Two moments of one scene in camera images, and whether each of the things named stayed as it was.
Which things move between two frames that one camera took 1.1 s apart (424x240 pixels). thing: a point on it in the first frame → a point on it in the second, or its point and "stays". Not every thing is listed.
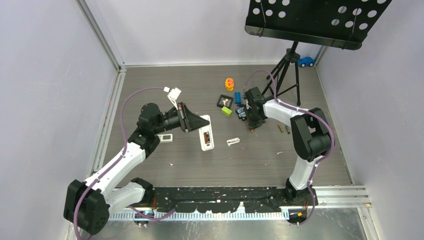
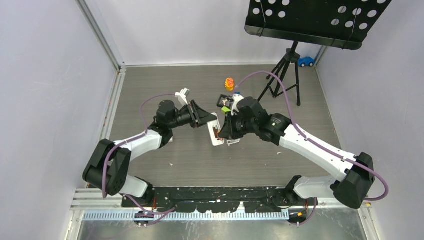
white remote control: x=206 y=135 → x=215 y=129
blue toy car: x=306 y=61 stays
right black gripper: x=252 y=124 → x=228 y=130
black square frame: x=221 y=105 stays
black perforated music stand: x=344 y=24 stays
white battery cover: x=232 y=140 stays
